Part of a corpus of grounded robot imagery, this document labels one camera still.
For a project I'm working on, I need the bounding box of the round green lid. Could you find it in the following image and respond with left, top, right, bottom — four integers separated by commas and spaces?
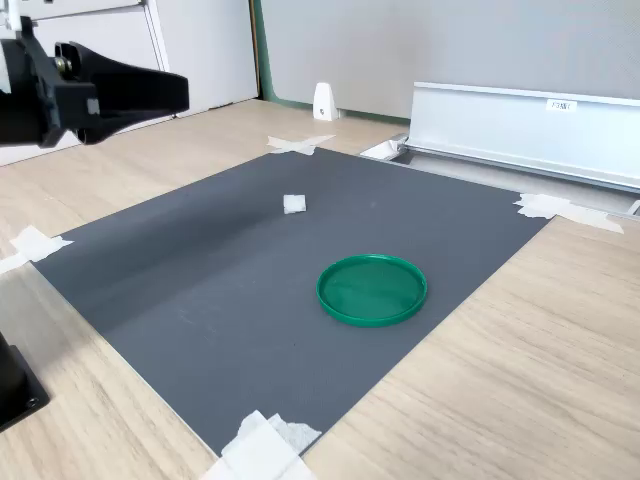
315, 253, 429, 330

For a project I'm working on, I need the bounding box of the white cabinet panel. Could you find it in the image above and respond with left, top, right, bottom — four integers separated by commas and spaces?
0, 0, 261, 167

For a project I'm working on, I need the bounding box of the white masking tape cross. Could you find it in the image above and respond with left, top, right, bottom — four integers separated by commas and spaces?
0, 224, 75, 275
266, 133, 337, 157
199, 409, 324, 480
513, 192, 626, 235

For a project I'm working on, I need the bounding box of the dark grey mat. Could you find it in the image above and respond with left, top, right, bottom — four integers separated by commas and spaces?
30, 146, 557, 459

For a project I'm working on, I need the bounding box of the grey desk partition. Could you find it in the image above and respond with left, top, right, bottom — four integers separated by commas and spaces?
252, 0, 640, 121

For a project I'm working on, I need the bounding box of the small white partition bracket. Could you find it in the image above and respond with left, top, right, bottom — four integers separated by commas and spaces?
312, 82, 339, 121

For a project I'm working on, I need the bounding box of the silver cable duct flap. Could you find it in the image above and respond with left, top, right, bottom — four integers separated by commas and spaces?
405, 81, 640, 192

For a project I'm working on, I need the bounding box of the grey cable duct frame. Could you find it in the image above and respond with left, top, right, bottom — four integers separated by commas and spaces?
358, 133, 640, 217

